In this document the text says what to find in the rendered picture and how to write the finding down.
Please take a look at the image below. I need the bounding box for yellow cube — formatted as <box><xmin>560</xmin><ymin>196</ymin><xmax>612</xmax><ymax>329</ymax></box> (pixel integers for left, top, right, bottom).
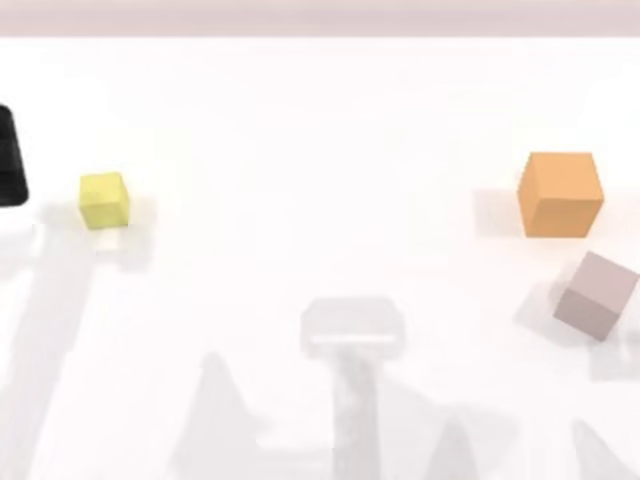
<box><xmin>78</xmin><ymin>171</ymin><xmax>131</xmax><ymax>231</ymax></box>

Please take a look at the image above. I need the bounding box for orange cube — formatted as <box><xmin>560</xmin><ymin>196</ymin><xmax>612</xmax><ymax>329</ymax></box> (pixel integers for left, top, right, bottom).
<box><xmin>517</xmin><ymin>151</ymin><xmax>606</xmax><ymax>239</ymax></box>

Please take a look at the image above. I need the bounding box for mauve grey cube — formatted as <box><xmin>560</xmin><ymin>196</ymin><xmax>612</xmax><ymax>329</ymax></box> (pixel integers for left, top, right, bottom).
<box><xmin>552</xmin><ymin>250</ymin><xmax>640</xmax><ymax>343</ymax></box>

